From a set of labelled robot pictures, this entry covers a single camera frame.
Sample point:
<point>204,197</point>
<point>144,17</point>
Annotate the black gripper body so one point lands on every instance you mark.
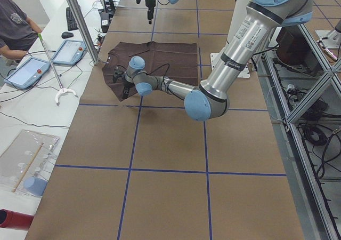
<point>150,5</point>
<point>127,85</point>

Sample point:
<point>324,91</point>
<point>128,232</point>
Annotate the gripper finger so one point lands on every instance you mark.
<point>149,16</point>
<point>125,93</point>

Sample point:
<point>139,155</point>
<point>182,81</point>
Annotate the dark brown t-shirt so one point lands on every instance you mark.
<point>178,61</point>

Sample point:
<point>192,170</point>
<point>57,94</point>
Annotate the far teach pendant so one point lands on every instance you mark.
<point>69,52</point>

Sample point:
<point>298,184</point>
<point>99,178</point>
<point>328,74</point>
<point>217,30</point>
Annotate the teach pendant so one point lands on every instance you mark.
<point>69,52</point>
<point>28,73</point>

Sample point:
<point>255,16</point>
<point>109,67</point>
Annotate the white reacher grabber tool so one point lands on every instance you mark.
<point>62,89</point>

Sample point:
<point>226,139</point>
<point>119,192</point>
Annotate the black computer mouse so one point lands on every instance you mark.
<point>66,35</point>

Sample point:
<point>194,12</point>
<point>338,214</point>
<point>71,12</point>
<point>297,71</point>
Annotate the black keyboard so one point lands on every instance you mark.
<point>71,22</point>

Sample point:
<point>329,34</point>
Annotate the near teach pendant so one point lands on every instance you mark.
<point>28,73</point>

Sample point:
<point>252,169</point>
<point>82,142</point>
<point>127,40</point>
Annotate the person in grey shirt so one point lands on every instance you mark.
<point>18,31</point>

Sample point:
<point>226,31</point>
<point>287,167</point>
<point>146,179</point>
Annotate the wooden stick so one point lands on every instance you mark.
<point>27,167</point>

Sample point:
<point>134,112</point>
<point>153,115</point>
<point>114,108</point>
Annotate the clear plastic bag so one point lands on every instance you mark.
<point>15,158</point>

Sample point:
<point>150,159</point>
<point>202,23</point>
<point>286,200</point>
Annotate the blue plastic cup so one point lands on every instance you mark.
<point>35,185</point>

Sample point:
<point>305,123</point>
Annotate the red cylinder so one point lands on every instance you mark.
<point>15,220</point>

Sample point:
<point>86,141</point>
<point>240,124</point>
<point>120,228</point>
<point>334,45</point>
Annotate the aluminium frame post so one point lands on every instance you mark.
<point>77,13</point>

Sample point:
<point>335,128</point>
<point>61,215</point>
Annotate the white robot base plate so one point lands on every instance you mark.
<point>242,73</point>

